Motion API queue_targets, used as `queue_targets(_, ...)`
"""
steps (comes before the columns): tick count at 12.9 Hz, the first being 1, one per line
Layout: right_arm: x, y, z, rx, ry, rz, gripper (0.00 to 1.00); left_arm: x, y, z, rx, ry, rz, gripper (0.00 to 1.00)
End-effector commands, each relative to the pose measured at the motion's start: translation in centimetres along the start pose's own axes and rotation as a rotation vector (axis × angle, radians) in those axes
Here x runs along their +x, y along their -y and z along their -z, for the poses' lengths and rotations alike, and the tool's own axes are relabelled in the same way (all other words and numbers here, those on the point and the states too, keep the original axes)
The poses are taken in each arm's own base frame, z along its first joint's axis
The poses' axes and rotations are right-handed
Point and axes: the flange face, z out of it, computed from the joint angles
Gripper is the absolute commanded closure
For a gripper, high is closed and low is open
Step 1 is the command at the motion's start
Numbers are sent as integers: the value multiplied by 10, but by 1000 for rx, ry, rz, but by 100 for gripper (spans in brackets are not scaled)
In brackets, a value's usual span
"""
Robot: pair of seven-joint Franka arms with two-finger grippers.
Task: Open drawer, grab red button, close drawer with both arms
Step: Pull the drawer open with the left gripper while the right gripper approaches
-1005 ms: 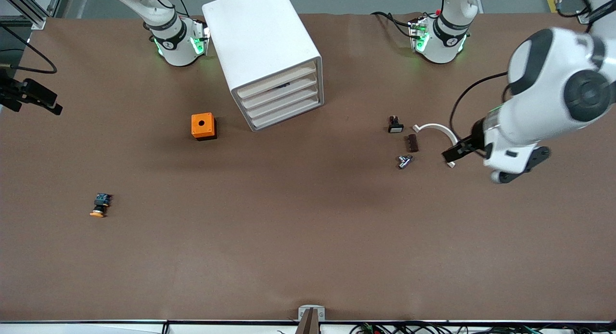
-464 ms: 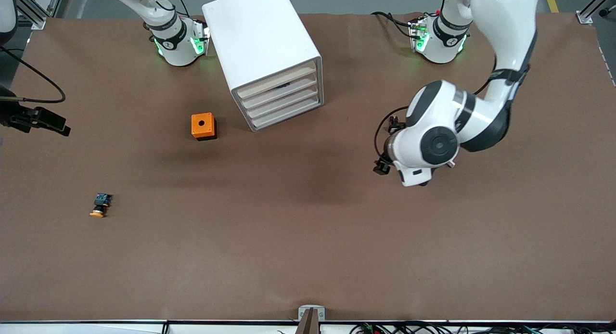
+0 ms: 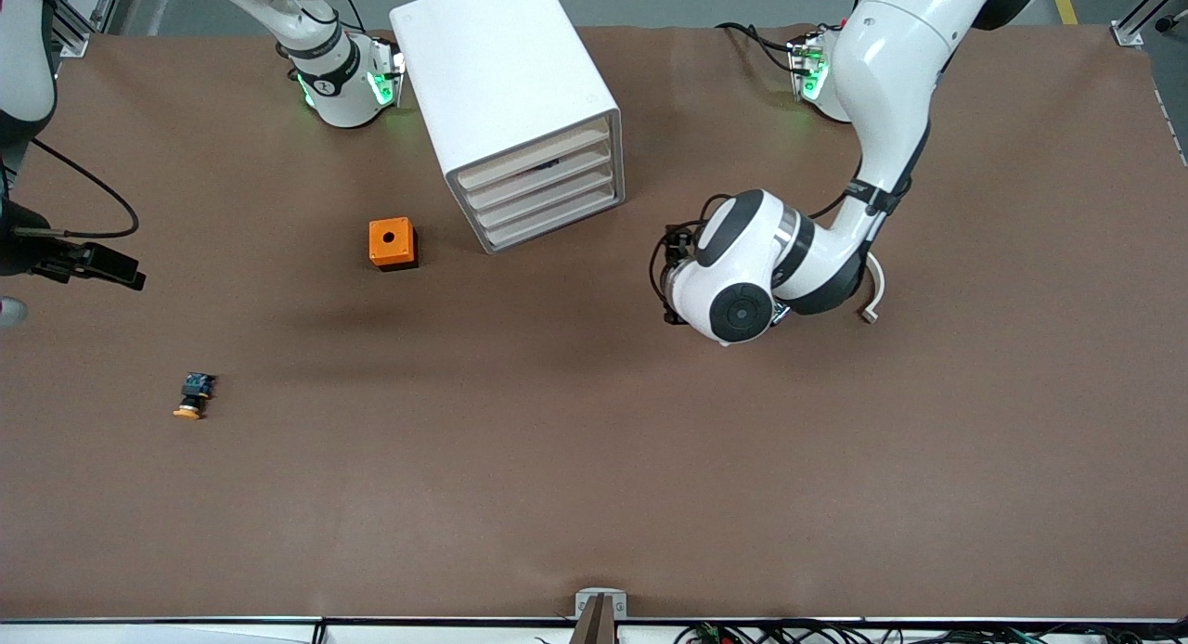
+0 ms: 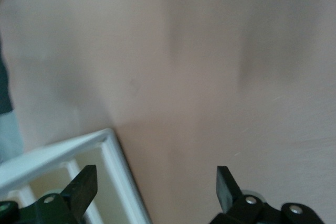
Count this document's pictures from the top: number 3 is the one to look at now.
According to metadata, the grey metal bracket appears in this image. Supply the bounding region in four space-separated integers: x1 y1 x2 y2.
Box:
575 587 628 621

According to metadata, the white curved cable strap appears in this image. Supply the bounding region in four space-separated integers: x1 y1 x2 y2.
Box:
858 252 888 326

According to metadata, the black left base cable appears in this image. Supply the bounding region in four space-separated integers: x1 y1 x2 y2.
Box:
715 20 801 75

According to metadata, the yellow mushroom push button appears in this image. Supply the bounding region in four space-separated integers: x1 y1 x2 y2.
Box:
173 372 218 420

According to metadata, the white table edge rail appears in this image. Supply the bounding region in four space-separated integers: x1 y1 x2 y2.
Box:
0 615 1188 644

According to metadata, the aluminium frame profile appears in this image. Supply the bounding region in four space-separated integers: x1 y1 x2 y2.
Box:
51 0 127 58
1108 0 1188 48

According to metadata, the black cable bundle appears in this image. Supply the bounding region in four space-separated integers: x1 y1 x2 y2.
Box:
673 619 1188 644

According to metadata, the orange box with hole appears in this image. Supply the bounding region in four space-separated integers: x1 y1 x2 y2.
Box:
368 217 419 272

